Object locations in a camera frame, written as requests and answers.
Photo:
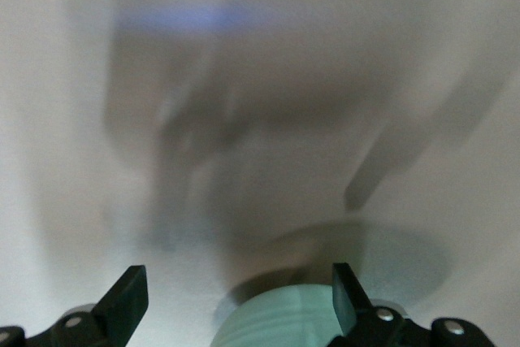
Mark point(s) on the brown table cover sheet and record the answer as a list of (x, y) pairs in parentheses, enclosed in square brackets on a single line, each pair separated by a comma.
[(61, 79)]

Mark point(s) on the pale green bowl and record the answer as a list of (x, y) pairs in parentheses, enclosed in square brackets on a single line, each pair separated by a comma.
[(280, 318)]

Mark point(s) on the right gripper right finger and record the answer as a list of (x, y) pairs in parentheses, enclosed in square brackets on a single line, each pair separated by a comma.
[(349, 306)]

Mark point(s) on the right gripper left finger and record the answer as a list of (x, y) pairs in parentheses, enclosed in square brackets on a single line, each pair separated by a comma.
[(122, 306)]

